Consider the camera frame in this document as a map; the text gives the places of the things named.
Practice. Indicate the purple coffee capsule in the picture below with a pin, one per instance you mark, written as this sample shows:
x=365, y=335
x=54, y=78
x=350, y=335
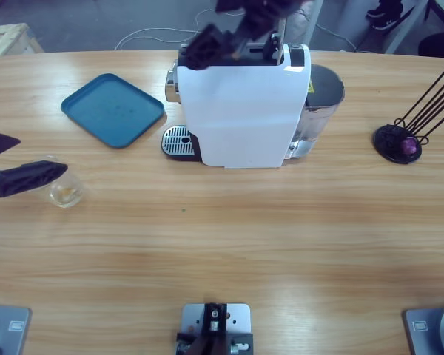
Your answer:
x=408, y=146

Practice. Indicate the white capsule coffee machine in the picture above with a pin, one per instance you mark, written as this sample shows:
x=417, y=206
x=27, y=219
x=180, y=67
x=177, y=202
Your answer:
x=244, y=111

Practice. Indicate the black capsule holder with rods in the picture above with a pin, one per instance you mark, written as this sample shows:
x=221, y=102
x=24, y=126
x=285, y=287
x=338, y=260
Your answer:
x=386, y=142

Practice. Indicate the bystander leg black shoe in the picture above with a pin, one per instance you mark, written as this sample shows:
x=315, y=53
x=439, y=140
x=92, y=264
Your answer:
x=386, y=16

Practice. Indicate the black chair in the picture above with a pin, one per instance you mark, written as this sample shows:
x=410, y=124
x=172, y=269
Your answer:
x=440, y=46

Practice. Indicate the white metal post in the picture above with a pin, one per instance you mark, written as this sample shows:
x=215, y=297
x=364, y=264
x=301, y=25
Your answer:
x=314, y=26

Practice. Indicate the clear drinking glass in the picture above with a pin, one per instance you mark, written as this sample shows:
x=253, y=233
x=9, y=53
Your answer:
x=66, y=194

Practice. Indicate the teal plastic tray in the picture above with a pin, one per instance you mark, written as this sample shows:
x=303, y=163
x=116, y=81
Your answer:
x=112, y=111

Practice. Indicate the pale wooden crate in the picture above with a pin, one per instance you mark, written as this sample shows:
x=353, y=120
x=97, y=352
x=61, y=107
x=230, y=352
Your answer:
x=7, y=40

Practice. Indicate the clear water tank black lid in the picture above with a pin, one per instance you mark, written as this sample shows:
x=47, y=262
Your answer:
x=325, y=85

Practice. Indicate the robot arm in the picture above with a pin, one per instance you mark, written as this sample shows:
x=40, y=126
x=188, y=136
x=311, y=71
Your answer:
x=7, y=333
x=429, y=333

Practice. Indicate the white slanted frame leg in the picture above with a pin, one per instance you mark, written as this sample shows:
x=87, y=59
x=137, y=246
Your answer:
x=403, y=33

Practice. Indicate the grey centre mount base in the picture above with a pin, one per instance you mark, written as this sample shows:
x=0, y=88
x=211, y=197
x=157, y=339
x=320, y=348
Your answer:
x=192, y=318

